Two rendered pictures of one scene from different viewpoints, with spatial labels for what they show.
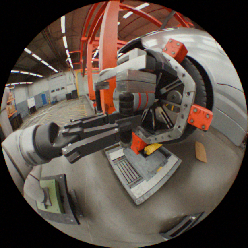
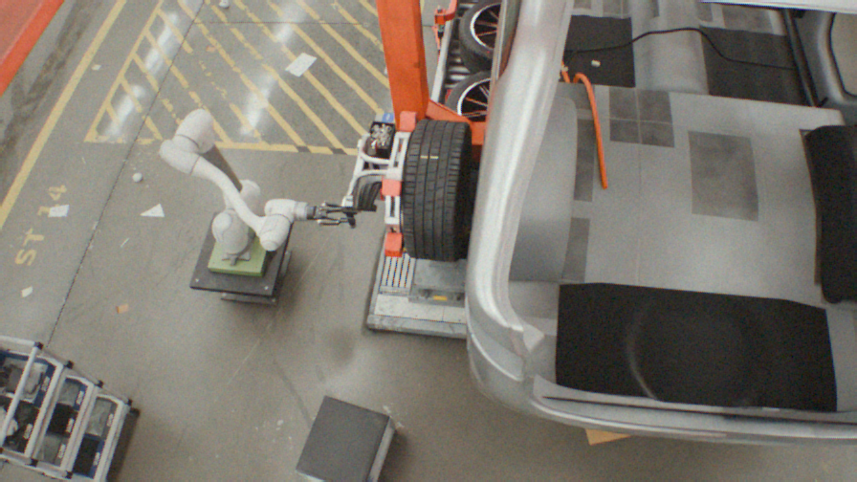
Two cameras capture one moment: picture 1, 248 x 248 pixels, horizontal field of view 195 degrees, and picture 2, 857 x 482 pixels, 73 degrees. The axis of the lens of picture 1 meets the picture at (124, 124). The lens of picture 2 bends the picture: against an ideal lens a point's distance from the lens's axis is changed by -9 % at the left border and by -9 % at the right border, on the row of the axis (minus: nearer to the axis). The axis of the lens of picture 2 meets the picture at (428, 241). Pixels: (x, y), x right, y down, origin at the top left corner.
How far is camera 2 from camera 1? 290 cm
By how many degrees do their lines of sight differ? 43
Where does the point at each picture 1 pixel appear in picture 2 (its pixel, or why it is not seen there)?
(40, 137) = (309, 213)
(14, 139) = (289, 209)
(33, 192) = (238, 237)
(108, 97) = not seen: hidden behind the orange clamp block
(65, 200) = (277, 257)
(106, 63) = (396, 75)
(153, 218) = (364, 372)
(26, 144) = (299, 214)
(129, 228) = (322, 359)
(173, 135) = not seen: hidden behind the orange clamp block
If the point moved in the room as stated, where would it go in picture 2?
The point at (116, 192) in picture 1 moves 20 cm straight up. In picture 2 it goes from (360, 289) to (354, 273)
